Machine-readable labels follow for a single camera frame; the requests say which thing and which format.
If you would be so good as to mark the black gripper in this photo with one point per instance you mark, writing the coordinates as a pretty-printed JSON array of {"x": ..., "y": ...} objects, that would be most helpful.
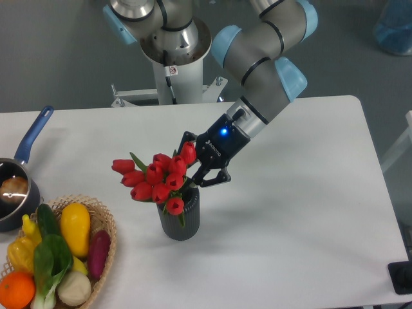
[{"x": 222, "y": 145}]

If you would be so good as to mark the red tulip bouquet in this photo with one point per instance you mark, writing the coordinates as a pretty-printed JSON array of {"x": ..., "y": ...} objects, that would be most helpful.
[{"x": 164, "y": 180}]

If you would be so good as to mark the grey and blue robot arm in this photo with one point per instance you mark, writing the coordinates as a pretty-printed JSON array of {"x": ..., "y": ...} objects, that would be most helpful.
[{"x": 175, "y": 41}]

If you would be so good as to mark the dark grey ribbed vase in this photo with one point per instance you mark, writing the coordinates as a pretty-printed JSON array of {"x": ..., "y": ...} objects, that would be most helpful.
[{"x": 185, "y": 225}]

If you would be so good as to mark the woven wicker basket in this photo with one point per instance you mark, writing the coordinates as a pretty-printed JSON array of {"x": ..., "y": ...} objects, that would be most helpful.
[{"x": 101, "y": 219}]

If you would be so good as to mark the purple eggplant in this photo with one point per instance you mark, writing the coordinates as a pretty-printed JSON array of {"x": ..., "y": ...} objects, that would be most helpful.
[{"x": 98, "y": 253}]

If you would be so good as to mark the yellow squash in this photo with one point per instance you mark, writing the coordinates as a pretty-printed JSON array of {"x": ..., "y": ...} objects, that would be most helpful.
[{"x": 75, "y": 228}]

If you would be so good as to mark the yellow banana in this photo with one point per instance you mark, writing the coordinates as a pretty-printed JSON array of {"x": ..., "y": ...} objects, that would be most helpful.
[{"x": 79, "y": 266}]

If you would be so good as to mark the green cucumber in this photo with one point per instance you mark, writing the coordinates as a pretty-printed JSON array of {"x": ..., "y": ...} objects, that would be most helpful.
[{"x": 47, "y": 221}]

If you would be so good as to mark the green bok choy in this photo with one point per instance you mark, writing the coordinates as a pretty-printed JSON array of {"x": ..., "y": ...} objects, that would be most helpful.
[{"x": 52, "y": 259}]

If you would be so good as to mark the brown bread roll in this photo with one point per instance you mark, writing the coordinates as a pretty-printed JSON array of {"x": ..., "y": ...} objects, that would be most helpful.
[{"x": 14, "y": 190}]

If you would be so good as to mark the small yellow pepper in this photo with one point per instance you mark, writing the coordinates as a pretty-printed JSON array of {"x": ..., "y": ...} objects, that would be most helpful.
[{"x": 31, "y": 230}]

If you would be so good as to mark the yellow bell pepper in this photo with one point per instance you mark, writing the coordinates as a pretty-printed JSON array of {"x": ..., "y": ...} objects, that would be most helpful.
[{"x": 20, "y": 253}]

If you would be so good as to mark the blue transparent container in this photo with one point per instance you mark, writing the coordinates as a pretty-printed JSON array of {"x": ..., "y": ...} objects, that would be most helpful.
[{"x": 392, "y": 31}]

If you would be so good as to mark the black device at table edge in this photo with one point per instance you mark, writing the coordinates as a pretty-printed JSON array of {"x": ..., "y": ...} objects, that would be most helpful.
[{"x": 400, "y": 273}]

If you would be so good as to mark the orange fruit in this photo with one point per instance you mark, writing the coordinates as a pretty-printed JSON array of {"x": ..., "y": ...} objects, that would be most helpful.
[{"x": 17, "y": 290}]

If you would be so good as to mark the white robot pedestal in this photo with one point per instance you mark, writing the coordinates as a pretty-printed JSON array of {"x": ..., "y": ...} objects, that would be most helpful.
[{"x": 174, "y": 85}]

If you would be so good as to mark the blue handled saucepan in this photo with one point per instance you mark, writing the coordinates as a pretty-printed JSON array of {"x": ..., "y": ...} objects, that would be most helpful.
[{"x": 11, "y": 215}]

